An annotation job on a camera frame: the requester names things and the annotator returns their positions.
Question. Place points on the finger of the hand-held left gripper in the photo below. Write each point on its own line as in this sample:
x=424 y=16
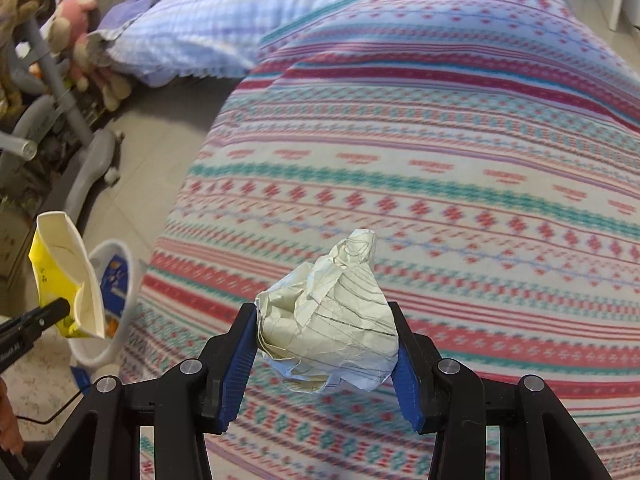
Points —
x=50 y=310

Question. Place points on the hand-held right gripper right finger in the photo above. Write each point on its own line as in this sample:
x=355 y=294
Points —
x=407 y=385

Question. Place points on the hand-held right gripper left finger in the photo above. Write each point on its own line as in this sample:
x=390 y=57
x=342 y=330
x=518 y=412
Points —
x=237 y=360

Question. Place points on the yellow and white paper wrapper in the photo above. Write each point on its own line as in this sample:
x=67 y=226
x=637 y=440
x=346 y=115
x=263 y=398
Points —
x=65 y=270

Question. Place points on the white trash bin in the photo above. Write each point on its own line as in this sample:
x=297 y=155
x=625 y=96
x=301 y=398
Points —
x=92 y=357

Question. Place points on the cream paper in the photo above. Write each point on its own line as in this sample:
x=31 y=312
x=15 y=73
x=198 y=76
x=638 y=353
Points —
x=330 y=320

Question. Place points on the person's left hand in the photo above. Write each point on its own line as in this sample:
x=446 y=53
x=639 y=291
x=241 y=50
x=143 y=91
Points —
x=7 y=420

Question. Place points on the striped patterned blanket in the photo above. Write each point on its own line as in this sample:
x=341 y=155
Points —
x=450 y=210

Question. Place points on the beige plush toy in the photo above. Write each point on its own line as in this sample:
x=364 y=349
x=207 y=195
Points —
x=107 y=82

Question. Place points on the pink plush monkey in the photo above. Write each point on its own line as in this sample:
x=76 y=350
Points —
x=75 y=17

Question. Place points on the brown plush toy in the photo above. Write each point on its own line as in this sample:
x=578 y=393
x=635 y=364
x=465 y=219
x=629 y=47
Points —
x=20 y=5

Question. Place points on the blue checked pillow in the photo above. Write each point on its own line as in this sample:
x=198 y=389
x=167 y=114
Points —
x=225 y=20

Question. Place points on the grey metal frame stand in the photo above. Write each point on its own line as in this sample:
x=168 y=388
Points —
x=65 y=95

